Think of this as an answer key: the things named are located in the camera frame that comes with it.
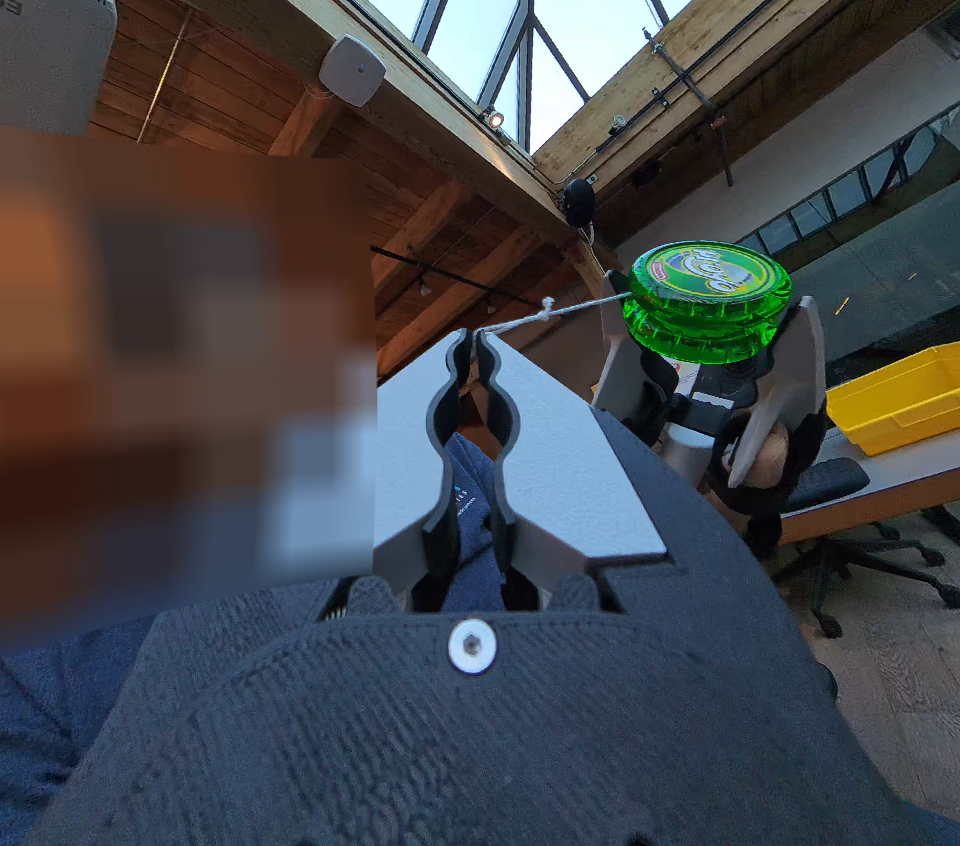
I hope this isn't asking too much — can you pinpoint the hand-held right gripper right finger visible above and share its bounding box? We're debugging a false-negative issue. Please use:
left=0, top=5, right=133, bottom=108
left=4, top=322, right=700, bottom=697
left=475, top=333, right=670, bottom=613

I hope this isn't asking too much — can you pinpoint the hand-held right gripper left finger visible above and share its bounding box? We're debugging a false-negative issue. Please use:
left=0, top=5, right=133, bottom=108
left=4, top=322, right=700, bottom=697
left=375, top=330, right=477, bottom=613

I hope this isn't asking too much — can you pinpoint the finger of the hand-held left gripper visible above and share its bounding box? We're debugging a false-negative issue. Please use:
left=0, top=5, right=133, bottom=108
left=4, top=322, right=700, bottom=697
left=726, top=295, right=828, bottom=488
left=591, top=270, right=681, bottom=443

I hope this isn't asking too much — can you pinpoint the white yoyo string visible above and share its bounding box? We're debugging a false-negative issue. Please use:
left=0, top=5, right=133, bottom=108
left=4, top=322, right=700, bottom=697
left=472, top=291, right=636, bottom=338

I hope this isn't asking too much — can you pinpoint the green transparent yoyo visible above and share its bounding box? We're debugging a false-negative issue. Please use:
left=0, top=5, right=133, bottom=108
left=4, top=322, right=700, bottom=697
left=623, top=240, right=794, bottom=366

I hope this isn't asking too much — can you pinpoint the person's left hand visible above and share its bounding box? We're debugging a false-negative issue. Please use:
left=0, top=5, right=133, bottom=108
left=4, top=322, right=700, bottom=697
left=752, top=430, right=792, bottom=488

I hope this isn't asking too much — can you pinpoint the yellow plastic bin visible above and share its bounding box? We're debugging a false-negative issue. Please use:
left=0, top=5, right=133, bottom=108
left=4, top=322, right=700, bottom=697
left=825, top=342, right=960, bottom=458

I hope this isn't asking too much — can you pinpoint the white table with wooden edge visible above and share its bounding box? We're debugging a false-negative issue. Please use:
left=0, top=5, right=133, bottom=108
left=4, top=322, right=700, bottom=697
left=778, top=426, right=960, bottom=548

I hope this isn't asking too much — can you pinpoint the black office chair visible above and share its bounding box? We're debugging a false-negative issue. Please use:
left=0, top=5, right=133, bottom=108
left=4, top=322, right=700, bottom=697
left=771, top=457, right=960, bottom=639

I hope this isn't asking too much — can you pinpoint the black round ceiling speaker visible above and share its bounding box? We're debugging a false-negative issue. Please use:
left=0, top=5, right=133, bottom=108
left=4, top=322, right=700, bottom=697
left=561, top=177, right=599, bottom=229

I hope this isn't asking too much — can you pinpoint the black conduit pipe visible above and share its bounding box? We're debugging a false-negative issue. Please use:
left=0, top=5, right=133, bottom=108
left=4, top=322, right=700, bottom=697
left=553, top=0, right=905, bottom=187

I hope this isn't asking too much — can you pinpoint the white square access point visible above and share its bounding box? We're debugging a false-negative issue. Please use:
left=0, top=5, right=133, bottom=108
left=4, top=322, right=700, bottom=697
left=318, top=33, right=388, bottom=109

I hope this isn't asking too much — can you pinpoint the person's blue sweater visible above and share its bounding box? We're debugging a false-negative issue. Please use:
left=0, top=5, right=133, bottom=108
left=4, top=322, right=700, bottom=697
left=0, top=432, right=505, bottom=846

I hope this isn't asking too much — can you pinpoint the white ceiling projector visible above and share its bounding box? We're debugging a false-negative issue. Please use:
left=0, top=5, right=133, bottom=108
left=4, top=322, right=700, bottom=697
left=0, top=0, right=120, bottom=139

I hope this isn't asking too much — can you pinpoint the black track light rail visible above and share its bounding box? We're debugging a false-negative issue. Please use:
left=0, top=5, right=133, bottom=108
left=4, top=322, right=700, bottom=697
left=370, top=246, right=535, bottom=308

